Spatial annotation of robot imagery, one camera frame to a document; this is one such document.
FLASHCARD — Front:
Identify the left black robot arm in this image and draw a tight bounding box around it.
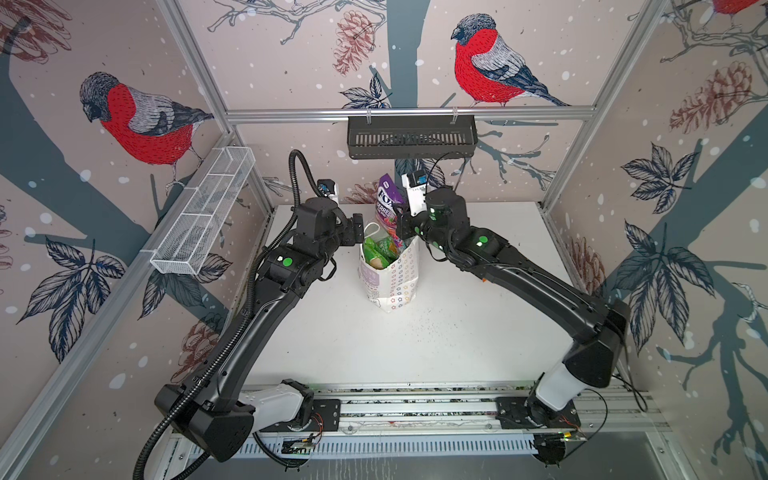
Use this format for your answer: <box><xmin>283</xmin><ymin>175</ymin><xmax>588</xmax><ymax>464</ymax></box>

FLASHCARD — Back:
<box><xmin>140</xmin><ymin>197</ymin><xmax>364</xmax><ymax>462</ymax></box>

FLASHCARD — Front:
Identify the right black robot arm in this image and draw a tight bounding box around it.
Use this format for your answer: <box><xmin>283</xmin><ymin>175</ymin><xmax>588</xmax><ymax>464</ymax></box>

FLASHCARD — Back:
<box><xmin>394</xmin><ymin>187</ymin><xmax>630</xmax><ymax>424</ymax></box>

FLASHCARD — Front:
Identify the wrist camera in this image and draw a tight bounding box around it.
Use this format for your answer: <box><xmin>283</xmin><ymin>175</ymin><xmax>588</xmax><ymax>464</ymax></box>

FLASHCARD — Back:
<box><xmin>317</xmin><ymin>179</ymin><xmax>339</xmax><ymax>203</ymax></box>
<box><xmin>401</xmin><ymin>169</ymin><xmax>428</xmax><ymax>216</ymax></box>

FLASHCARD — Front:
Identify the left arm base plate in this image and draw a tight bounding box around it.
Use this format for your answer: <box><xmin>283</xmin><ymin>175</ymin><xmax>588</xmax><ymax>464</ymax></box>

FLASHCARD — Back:
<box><xmin>260</xmin><ymin>399</ymin><xmax>341</xmax><ymax>433</ymax></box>

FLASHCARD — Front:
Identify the horizontal aluminium frame bar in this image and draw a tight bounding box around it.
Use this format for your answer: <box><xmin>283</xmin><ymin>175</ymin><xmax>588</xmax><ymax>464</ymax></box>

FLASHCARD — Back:
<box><xmin>225</xmin><ymin>106</ymin><xmax>597</xmax><ymax>125</ymax></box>

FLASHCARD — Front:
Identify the green Lays chips packet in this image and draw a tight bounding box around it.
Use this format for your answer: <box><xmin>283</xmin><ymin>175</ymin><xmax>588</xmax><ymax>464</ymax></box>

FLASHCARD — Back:
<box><xmin>363</xmin><ymin>236</ymin><xmax>400</xmax><ymax>270</ymax></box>

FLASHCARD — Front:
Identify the white mesh wall shelf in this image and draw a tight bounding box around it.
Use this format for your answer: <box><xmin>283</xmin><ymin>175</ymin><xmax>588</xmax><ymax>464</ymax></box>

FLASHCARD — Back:
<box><xmin>150</xmin><ymin>146</ymin><xmax>255</xmax><ymax>275</ymax></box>

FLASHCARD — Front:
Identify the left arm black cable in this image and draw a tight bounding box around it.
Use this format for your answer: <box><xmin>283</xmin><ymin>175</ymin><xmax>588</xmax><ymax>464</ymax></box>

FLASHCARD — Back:
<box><xmin>131</xmin><ymin>148</ymin><xmax>319</xmax><ymax>480</ymax></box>

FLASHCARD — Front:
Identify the purple snack packet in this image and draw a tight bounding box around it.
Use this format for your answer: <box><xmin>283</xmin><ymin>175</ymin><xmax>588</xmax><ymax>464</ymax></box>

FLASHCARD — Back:
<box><xmin>376</xmin><ymin>174</ymin><xmax>405</xmax><ymax>249</ymax></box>

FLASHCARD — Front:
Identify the black hanging wire basket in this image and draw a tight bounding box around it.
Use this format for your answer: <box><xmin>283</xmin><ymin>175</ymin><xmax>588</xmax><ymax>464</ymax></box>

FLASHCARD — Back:
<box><xmin>347</xmin><ymin>115</ymin><xmax>478</xmax><ymax>160</ymax></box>

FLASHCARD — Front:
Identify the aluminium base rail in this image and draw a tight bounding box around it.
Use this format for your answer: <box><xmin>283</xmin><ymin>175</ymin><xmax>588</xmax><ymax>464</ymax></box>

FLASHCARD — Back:
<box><xmin>173</xmin><ymin>383</ymin><xmax>661</xmax><ymax>438</ymax></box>

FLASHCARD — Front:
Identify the white printed paper bag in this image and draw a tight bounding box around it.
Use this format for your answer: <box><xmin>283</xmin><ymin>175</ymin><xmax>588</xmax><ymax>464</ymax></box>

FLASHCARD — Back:
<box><xmin>358</xmin><ymin>221</ymin><xmax>419</xmax><ymax>313</ymax></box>

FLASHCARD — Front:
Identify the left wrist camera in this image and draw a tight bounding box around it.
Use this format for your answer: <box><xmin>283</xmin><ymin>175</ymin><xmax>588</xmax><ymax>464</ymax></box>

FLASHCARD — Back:
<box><xmin>317</xmin><ymin>179</ymin><xmax>339</xmax><ymax>203</ymax></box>

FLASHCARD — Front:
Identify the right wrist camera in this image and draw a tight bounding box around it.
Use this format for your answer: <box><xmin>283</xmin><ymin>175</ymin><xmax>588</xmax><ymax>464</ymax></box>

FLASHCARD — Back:
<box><xmin>401</xmin><ymin>169</ymin><xmax>428</xmax><ymax>216</ymax></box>

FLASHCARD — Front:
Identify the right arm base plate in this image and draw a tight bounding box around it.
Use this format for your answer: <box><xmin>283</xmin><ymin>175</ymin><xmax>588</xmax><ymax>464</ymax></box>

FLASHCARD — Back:
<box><xmin>495</xmin><ymin>395</ymin><xmax>581</xmax><ymax>430</ymax></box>

